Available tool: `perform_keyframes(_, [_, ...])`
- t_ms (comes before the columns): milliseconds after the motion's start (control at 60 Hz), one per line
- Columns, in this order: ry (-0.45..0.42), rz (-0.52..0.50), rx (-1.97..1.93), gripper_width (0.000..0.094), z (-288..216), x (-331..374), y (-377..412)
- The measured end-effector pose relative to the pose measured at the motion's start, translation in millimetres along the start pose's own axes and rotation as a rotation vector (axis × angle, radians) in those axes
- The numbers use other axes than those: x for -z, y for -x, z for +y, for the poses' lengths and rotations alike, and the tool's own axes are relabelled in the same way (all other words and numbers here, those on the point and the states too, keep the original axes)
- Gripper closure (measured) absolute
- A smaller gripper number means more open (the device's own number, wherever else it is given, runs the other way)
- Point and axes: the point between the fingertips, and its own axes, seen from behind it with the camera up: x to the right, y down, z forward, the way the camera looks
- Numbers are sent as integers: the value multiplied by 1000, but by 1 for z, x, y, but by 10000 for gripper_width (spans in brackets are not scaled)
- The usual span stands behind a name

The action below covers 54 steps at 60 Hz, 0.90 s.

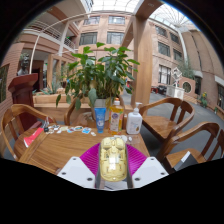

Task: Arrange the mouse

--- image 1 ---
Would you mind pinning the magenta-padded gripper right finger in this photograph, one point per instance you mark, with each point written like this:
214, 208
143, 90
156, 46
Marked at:
150, 170

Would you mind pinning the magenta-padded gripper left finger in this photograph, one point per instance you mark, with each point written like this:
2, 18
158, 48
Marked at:
76, 170

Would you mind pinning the yellow computer mouse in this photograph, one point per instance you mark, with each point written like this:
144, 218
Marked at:
113, 160

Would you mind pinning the wooden round-back armchair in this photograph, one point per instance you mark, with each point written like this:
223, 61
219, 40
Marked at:
163, 123
71, 111
180, 160
13, 111

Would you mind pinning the white pump bottle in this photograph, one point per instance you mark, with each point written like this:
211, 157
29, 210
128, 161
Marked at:
134, 122

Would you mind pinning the black key bunch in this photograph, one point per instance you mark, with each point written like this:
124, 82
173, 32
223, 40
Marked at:
46, 128

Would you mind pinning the blue tube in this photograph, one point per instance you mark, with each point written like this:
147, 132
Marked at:
100, 121

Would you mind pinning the red and white bag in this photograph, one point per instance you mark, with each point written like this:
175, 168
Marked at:
32, 137

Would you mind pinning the yellow bottle orange cap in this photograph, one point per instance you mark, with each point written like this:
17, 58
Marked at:
116, 120

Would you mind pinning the spiky green agave plant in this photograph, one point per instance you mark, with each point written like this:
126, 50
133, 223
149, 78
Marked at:
50, 90

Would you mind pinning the yellow flowering plant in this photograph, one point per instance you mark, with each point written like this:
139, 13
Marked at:
203, 99

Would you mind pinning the white outdoor sculpture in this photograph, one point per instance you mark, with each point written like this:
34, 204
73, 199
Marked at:
176, 78

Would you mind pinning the green potted plant white pot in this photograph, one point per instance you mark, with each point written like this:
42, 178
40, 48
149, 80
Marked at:
100, 73

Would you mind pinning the dark bust statue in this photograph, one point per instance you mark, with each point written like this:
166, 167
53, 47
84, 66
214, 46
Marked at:
24, 66

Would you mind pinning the dark red wooden pedestal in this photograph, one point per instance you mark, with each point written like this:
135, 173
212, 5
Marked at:
25, 90

